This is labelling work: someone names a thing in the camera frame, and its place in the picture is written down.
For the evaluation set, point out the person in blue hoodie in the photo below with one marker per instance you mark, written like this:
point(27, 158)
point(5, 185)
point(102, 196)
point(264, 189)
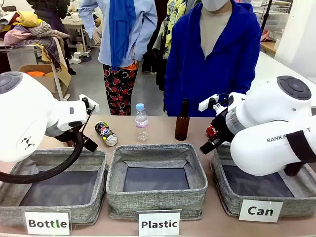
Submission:
point(209, 74)

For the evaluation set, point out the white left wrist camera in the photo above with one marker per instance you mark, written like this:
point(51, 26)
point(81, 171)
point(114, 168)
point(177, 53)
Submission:
point(93, 104)

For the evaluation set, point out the pile of colourful clothes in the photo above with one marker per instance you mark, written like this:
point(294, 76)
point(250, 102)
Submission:
point(37, 32)

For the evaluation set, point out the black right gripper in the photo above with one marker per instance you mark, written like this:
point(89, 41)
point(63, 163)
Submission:
point(222, 133)

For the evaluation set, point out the white table leg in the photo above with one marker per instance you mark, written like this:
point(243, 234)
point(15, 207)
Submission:
point(60, 89)

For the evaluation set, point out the person in light blue shirt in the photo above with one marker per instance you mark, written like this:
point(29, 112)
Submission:
point(145, 29)

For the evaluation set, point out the clear plastic bottle blue cap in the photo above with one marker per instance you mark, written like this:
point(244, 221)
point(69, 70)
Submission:
point(141, 121)

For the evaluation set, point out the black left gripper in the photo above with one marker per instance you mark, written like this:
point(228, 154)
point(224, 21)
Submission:
point(90, 145)

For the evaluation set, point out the blue scarf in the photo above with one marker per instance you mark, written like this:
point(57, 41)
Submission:
point(122, 29)

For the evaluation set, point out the crushed red can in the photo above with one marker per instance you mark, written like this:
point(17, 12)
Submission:
point(210, 130)

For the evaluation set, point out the white Bottle label sign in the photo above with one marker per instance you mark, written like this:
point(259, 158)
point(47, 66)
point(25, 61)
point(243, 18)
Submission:
point(47, 223)

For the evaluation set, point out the orange cloth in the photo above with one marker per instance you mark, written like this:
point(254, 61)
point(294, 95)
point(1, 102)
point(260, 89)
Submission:
point(35, 73)

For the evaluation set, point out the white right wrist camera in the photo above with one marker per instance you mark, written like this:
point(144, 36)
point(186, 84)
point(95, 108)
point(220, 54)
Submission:
point(207, 103)

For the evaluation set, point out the grey fabric basket Can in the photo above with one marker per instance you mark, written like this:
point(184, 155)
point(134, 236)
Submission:
point(296, 207)

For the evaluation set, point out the person in dark clothes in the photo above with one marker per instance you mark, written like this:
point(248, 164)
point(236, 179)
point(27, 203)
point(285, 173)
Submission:
point(49, 12)

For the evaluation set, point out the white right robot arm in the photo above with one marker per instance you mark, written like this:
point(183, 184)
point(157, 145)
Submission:
point(266, 118)

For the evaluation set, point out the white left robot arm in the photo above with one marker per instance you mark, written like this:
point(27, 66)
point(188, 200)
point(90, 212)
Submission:
point(24, 111)

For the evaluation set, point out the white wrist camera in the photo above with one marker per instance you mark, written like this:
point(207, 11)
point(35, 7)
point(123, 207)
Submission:
point(93, 104)
point(207, 103)

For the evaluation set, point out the grey fabric basket Plastic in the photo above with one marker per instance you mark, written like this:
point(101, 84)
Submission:
point(155, 200)

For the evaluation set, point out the brown glass bottle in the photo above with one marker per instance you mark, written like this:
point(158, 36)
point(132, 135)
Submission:
point(182, 128)

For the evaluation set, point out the grey fabric basket Bottle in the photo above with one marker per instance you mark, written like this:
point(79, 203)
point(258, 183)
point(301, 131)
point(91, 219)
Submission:
point(86, 209)

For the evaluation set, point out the white face mask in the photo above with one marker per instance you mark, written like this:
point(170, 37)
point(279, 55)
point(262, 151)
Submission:
point(214, 5)

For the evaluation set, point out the person in floral shirt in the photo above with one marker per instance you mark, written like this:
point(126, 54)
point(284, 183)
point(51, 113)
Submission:
point(172, 19)

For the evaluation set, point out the crushed black Pepsi can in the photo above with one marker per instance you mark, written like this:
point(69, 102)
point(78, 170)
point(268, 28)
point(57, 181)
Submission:
point(106, 134)

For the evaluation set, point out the white Can label sign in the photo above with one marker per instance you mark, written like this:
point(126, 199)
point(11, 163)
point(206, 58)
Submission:
point(260, 211)

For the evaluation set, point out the brown cardboard box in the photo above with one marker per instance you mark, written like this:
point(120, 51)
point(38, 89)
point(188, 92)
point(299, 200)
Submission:
point(49, 82)

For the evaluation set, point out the white Plastic label sign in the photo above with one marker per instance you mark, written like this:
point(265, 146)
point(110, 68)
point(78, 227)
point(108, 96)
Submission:
point(159, 224)

